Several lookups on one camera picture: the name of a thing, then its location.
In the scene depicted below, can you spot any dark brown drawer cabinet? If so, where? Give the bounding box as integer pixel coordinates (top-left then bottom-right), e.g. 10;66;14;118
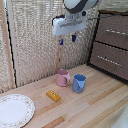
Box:
87;9;128;83

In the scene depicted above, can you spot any pink mug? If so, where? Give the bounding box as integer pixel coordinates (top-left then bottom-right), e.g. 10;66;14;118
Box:
55;68;72;88

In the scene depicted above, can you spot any white floral rim plate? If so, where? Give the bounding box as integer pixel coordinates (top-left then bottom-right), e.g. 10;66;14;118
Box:
0;93;36;128

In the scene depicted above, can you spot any blue mug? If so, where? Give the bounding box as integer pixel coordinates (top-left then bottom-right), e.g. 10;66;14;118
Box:
72;73;87;94

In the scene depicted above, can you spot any brown drawer front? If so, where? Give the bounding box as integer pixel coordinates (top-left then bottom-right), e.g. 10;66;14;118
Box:
94;13;128;51
89;41;128;81

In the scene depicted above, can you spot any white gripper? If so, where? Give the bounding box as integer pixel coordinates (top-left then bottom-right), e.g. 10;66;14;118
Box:
51;11;89;47

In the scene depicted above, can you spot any yellow block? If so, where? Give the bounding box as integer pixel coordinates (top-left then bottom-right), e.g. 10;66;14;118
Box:
45;89;62;103

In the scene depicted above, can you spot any wooden screen post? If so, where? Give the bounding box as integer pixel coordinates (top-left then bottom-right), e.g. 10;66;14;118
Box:
54;0;66;72
0;0;17;90

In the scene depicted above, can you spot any silver drawer handle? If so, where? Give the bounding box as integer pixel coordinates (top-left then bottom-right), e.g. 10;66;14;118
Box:
104;28;128;37
96;54;123;68

